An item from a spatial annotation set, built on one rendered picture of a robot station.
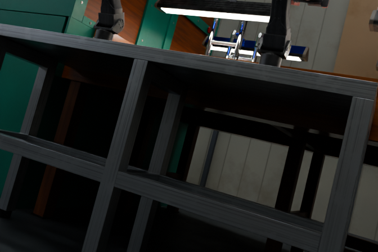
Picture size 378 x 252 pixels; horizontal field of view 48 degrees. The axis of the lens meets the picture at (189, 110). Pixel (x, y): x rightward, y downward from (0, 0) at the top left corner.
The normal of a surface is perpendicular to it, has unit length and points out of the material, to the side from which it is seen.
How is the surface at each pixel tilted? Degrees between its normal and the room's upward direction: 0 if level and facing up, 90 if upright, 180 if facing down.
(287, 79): 90
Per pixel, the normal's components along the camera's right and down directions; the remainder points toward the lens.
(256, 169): -0.38, -0.18
